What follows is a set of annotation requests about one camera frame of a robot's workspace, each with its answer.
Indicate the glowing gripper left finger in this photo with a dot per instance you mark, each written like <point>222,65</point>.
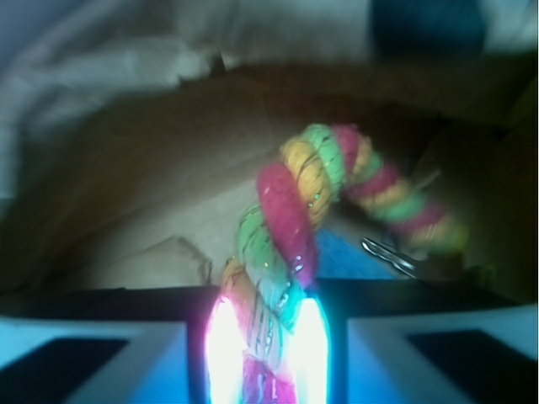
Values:
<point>109,346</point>

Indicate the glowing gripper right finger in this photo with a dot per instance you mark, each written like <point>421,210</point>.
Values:
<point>405,341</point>

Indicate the blue sponge block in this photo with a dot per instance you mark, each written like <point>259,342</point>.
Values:
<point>340,259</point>

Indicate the bunch of metal keys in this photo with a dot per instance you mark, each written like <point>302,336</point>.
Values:
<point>402,263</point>

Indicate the brown paper bag tray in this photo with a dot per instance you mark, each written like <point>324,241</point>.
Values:
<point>182,164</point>

